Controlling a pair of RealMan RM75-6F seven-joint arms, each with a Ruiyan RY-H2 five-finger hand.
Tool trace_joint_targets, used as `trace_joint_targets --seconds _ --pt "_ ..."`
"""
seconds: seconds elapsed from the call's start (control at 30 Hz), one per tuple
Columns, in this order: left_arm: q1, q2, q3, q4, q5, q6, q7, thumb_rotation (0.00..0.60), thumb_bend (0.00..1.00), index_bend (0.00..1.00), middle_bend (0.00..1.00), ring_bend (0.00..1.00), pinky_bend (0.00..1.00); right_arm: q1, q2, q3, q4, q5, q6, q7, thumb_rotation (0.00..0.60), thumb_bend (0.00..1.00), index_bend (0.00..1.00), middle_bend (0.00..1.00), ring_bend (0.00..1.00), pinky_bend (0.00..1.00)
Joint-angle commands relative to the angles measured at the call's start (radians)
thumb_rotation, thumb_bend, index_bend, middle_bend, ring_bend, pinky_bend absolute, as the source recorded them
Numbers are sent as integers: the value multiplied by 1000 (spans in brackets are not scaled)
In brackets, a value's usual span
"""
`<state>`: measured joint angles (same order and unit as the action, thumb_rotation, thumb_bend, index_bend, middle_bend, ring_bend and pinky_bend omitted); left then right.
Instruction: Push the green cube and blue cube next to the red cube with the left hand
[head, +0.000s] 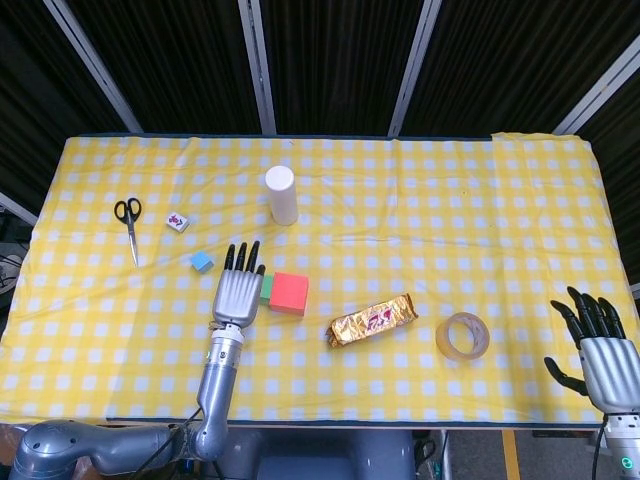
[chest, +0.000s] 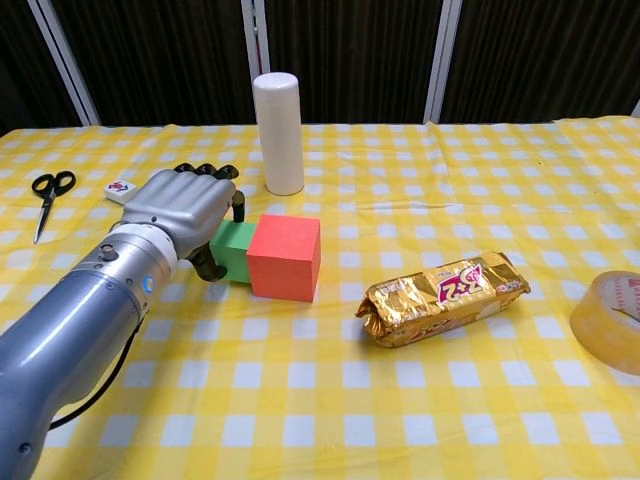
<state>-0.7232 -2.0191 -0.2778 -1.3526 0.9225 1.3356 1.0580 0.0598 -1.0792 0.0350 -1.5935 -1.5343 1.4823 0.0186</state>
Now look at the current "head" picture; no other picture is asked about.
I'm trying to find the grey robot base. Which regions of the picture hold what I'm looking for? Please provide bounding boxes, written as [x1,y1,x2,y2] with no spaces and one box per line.
[227,428,416,480]

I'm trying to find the black handled scissors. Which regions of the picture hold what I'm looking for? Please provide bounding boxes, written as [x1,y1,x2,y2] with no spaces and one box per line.
[113,197,143,268]

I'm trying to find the white frame post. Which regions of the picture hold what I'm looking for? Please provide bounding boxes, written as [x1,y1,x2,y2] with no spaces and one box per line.
[0,191,39,224]
[42,0,145,134]
[237,0,278,135]
[552,34,640,136]
[387,0,444,137]

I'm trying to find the white mahjong tile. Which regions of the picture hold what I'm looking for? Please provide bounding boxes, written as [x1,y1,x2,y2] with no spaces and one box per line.
[165,211,193,234]

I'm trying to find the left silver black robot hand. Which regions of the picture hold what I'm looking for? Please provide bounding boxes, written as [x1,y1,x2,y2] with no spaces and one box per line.
[212,240,267,331]

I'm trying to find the gold biscuit packet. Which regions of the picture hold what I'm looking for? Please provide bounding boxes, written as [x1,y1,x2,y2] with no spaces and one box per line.
[327,292,419,350]

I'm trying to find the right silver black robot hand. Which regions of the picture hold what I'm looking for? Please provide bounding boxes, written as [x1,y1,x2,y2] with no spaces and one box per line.
[543,285,640,414]

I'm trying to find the yellow white checked tablecloth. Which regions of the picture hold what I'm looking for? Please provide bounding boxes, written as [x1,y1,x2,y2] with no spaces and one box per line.
[0,130,640,426]

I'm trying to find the white cylinder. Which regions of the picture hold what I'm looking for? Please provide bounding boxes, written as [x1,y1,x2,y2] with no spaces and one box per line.
[264,165,300,227]

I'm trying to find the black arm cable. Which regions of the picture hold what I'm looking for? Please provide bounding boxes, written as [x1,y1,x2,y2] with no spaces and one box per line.
[144,404,206,480]
[589,417,609,480]

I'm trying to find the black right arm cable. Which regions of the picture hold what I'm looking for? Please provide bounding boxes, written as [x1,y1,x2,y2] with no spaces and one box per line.
[589,417,609,480]

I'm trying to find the grey metal table leg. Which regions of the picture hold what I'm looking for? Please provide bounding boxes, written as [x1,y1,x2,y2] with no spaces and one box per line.
[438,428,455,480]

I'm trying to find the clear tape roll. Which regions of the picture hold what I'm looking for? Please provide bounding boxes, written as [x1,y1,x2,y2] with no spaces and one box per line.
[434,311,492,361]

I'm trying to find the red-orange block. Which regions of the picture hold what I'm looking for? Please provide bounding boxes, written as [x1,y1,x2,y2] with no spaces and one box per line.
[268,271,310,318]

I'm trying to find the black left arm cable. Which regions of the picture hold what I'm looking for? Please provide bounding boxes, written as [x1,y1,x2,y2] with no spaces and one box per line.
[144,404,206,480]

